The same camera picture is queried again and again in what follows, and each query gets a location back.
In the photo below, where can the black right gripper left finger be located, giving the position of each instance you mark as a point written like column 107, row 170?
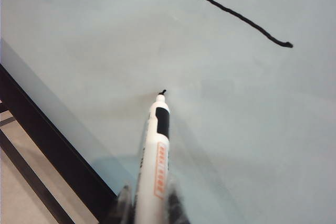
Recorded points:
column 126, row 205

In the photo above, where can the large white whiteboard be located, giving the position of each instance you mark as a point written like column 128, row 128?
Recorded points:
column 236, row 129

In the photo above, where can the white whiteboard marker pen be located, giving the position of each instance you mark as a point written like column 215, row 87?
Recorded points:
column 155, row 155

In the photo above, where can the black whiteboard stand bar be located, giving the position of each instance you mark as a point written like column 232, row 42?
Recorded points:
column 26, row 173

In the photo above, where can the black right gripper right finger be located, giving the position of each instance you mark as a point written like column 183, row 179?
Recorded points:
column 177, row 208

